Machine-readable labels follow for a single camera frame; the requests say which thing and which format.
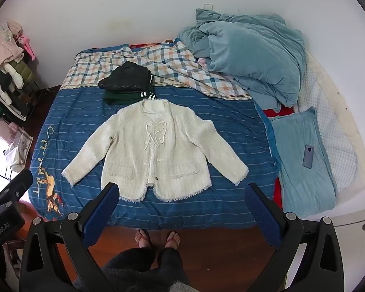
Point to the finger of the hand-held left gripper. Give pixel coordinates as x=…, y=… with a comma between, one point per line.
x=16, y=188

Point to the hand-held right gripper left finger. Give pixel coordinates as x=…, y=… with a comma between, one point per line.
x=102, y=211

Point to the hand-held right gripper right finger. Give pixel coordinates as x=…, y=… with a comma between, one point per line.
x=263, y=213

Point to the white tweed jacket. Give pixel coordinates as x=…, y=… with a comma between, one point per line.
x=133, y=146

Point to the rack of hanging clothes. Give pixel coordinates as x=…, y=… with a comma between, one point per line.
x=6, y=67

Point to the beige printed cloth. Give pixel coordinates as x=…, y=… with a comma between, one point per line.
x=21, y=146

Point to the person's left foot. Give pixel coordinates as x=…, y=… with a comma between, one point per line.
x=143, y=238

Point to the person's foot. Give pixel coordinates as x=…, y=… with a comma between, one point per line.
x=172, y=240
x=143, y=238

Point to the light blue pillow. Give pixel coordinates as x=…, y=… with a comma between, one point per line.
x=295, y=173

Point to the grey smartphone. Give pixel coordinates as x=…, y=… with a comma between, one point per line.
x=308, y=156

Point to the person's dark pants legs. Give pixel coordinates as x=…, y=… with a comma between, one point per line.
x=146, y=270

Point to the person's right foot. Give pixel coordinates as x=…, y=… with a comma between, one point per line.
x=172, y=240

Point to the blue striped bedsheet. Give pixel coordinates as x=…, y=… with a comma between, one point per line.
x=79, y=121

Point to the red cloth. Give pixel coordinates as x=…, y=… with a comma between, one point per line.
x=269, y=114

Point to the white quilted mattress pad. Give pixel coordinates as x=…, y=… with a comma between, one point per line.
x=334, y=127

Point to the green garment with striped cuffs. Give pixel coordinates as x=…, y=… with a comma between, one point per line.
x=121, y=97

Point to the cream padded bed edge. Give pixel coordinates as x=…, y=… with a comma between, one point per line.
x=352, y=127

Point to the black folded garment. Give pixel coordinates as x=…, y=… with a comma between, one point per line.
x=124, y=79

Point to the pink hanging item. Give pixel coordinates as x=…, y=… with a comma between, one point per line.
x=29, y=45

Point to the light blue duvet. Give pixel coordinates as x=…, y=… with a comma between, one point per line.
x=255, y=54

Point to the pink cloth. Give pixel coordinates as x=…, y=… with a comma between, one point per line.
x=203, y=63

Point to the plaid blanket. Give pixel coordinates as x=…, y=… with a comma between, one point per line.
x=176, y=64

